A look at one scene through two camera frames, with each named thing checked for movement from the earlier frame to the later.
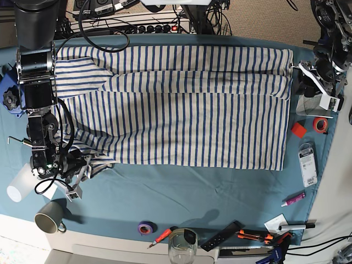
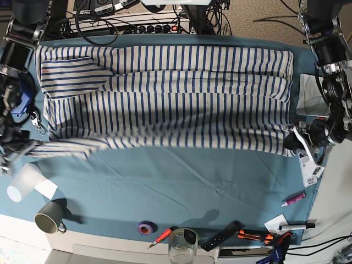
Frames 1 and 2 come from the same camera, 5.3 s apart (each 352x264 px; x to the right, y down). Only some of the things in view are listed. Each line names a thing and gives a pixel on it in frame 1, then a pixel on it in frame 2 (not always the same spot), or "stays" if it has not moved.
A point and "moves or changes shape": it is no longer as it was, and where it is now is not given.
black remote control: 223,236 stays
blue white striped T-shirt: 210,106 moves or changes shape
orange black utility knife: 241,234 stays
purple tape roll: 147,227 stays
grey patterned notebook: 311,106 stays
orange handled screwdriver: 165,234 stays
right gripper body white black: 319,78 → 317,135
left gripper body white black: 73,169 → 10,149
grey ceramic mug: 49,218 stays
